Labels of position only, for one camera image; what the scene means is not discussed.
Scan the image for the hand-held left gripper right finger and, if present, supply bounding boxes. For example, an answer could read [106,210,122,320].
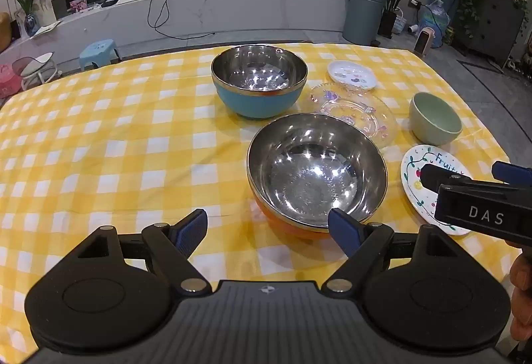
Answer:
[321,208,478,295]

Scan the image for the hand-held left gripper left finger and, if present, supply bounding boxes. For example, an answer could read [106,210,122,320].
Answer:
[58,209,212,296]

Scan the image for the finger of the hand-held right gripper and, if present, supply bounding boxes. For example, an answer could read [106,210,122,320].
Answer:
[418,163,472,193]
[491,161,532,184]

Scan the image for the white fruit print plate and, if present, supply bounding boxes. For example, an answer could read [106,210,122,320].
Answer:
[400,144,474,237]

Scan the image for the green ceramic bowl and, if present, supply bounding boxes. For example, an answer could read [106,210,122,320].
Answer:
[409,92,463,145]

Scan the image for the orange steel bowl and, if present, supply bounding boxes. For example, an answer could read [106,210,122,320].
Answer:
[246,113,388,240]

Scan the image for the clear printed glass plate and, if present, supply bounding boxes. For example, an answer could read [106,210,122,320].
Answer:
[308,82,397,149]

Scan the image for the small white printed plate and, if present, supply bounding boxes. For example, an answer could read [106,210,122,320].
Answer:
[327,60,378,90]

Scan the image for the blue steel bowl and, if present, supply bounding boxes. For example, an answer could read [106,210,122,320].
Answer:
[211,45,308,119]

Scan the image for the person's right hand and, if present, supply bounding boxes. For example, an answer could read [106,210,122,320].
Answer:
[510,250,532,344]

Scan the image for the yellow checked tablecloth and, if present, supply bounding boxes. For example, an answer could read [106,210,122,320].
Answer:
[0,42,518,348]

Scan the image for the small beige heater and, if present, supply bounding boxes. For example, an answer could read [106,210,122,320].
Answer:
[413,26,443,57]

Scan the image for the dark grey cabinet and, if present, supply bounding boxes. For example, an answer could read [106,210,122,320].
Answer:
[453,0,526,65]

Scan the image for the woven basket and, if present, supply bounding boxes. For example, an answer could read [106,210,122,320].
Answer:
[392,8,407,35]

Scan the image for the blue water bottle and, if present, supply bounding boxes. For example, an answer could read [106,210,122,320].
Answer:
[420,0,452,49]

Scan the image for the grey trash can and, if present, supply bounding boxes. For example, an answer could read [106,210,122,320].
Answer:
[342,0,386,45]

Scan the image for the light blue stool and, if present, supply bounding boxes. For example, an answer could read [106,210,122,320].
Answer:
[79,39,122,71]

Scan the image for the white marble media console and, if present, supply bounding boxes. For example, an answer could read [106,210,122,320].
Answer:
[0,0,350,71]

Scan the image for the white low chair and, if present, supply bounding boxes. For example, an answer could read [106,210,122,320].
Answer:
[12,52,63,90]

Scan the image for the pink plastic toy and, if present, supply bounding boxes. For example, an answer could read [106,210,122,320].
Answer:
[0,65,23,98]

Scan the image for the brown vase with dried plant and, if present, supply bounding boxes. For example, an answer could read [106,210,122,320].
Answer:
[0,12,11,53]

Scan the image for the black cable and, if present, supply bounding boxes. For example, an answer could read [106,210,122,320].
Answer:
[146,0,177,30]

